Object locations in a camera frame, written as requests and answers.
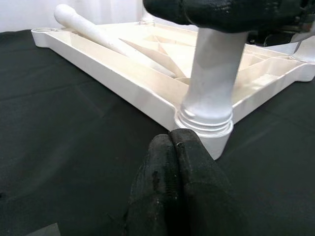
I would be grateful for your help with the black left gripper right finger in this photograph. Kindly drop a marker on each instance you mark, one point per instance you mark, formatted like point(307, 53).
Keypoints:
point(209, 196)

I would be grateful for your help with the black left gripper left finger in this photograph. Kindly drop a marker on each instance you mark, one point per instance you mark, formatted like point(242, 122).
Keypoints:
point(152, 191)

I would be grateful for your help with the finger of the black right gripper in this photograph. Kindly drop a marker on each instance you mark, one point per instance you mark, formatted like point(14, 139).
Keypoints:
point(221, 12)

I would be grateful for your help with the white plastic children table top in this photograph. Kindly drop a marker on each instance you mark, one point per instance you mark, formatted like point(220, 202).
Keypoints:
point(147, 81)

